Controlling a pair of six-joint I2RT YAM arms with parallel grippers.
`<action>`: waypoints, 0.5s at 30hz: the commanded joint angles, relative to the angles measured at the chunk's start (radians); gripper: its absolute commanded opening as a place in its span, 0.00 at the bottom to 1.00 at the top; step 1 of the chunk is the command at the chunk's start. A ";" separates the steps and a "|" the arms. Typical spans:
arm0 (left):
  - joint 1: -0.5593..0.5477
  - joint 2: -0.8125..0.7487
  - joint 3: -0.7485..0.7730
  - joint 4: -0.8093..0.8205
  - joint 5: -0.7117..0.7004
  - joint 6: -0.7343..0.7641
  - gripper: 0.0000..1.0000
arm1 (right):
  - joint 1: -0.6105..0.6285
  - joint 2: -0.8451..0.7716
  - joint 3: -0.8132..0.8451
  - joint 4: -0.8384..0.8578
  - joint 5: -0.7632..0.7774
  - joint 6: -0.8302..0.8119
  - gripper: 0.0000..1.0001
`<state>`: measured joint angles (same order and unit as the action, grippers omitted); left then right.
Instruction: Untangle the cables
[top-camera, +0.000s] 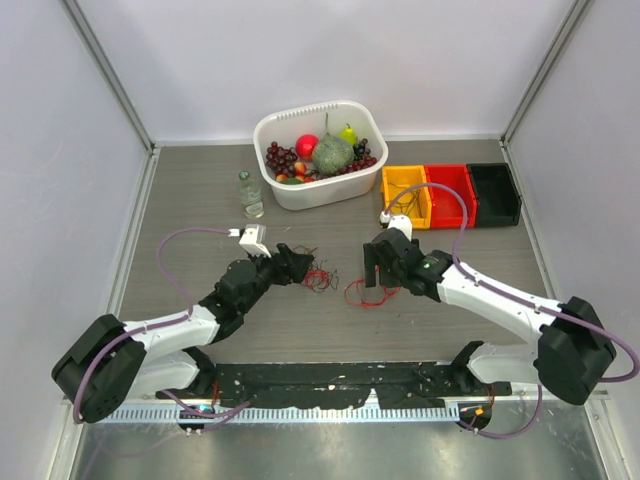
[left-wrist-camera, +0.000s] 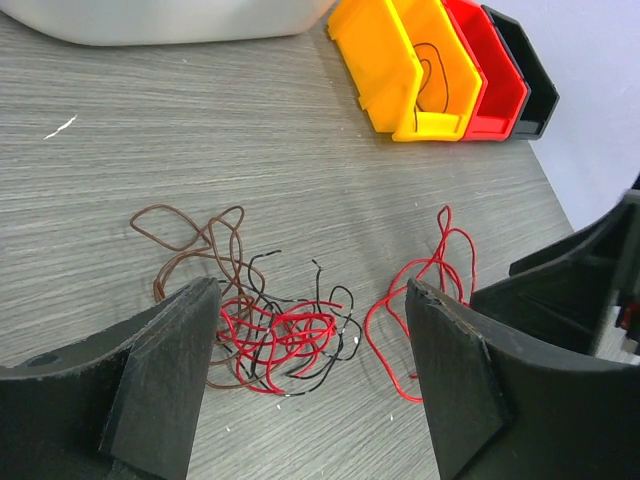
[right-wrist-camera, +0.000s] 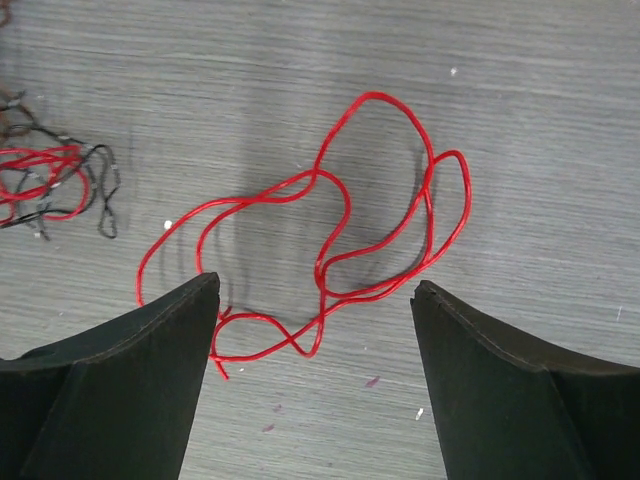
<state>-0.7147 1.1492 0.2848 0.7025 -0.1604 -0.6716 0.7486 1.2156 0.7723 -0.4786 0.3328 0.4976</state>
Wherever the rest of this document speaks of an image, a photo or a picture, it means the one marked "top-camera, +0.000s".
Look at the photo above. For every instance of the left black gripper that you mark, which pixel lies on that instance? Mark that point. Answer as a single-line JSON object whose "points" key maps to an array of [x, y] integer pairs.
{"points": [[282, 265]]}

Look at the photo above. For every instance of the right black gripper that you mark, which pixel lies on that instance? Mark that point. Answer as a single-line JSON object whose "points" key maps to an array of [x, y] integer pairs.
{"points": [[373, 257]]}

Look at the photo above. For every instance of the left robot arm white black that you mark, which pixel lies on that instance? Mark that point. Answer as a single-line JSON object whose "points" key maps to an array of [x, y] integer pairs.
{"points": [[113, 361]]}

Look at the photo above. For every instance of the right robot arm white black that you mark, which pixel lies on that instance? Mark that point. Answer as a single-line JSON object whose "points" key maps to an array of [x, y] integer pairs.
{"points": [[563, 349]]}

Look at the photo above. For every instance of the yellow storage bin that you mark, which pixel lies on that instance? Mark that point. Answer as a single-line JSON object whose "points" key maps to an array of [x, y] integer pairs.
{"points": [[416, 204]]}

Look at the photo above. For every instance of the clear glass bottle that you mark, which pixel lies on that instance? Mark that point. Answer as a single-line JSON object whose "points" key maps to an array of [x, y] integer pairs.
{"points": [[250, 195]]}

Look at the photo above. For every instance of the red storage bin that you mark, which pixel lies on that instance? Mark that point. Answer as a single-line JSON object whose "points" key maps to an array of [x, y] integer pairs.
{"points": [[447, 212]]}

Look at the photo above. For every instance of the small peaches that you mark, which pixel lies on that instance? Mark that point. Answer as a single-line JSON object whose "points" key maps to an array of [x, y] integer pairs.
{"points": [[296, 172]]}

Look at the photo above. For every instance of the red cherry bunch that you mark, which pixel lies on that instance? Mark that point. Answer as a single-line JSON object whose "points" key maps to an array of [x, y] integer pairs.
{"points": [[357, 165]]}

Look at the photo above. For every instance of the dark red grape bunch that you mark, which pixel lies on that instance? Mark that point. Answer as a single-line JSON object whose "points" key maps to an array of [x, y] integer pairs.
{"points": [[277, 154]]}

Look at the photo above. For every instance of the green netted melon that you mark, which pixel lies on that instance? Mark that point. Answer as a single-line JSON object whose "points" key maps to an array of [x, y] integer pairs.
{"points": [[332, 154]]}

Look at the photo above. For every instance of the dark purple grape bunch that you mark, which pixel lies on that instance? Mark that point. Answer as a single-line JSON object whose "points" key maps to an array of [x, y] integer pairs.
{"points": [[361, 150]]}

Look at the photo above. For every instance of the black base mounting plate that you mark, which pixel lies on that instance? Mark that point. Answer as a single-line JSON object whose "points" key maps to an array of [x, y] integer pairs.
{"points": [[339, 386]]}

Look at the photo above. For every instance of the red pomegranate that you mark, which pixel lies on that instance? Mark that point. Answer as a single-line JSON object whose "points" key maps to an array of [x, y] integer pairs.
{"points": [[305, 146]]}

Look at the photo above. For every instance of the green pear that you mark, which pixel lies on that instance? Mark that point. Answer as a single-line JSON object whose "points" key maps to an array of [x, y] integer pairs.
{"points": [[348, 134]]}

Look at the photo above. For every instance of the black storage bin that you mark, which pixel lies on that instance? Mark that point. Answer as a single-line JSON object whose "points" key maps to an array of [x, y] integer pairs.
{"points": [[498, 200]]}

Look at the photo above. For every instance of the white plastic basket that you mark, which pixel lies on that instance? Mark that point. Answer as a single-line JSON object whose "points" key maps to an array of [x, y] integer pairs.
{"points": [[322, 119]]}

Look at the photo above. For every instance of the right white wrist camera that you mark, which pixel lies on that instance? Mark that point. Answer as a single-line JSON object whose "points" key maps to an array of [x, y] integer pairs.
{"points": [[400, 222]]}

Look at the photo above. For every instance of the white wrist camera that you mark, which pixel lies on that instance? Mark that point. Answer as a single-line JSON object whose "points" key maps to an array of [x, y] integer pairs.
{"points": [[400, 222], [251, 241]]}

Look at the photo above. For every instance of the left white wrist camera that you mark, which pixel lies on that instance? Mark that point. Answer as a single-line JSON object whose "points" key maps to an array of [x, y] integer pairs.
{"points": [[251, 241]]}

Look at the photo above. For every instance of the white slotted cable duct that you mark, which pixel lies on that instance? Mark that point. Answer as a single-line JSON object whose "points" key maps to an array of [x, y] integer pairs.
{"points": [[163, 412]]}

